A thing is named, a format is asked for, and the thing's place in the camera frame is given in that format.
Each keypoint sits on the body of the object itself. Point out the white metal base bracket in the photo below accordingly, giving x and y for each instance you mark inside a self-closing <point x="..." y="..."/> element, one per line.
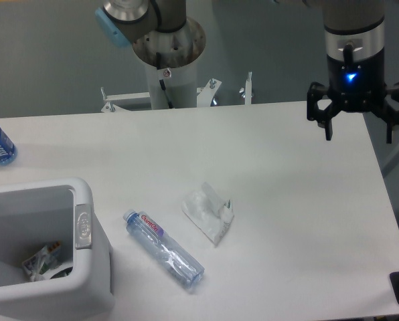
<point x="164" y="96"/>

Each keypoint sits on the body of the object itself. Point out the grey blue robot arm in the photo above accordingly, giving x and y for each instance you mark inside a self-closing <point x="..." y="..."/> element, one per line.
<point x="354" y="30"/>

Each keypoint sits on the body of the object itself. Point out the white plastic bag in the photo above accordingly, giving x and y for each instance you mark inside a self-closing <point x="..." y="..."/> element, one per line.
<point x="209" y="212"/>

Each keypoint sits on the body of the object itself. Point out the trash inside can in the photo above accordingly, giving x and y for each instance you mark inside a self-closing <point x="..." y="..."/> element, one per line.
<point x="46" y="264"/>

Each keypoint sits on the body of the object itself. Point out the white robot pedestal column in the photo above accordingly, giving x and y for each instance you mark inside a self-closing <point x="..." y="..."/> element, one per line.
<point x="172" y="56"/>

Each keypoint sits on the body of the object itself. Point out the white trash can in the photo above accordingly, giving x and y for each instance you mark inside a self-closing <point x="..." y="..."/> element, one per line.
<point x="37" y="213"/>

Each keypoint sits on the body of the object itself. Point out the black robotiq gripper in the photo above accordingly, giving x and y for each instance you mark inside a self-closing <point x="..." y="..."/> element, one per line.
<point x="359" y="87"/>

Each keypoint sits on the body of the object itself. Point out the clear plastic water bottle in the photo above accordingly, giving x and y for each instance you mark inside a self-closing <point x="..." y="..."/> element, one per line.
<point x="172" y="257"/>

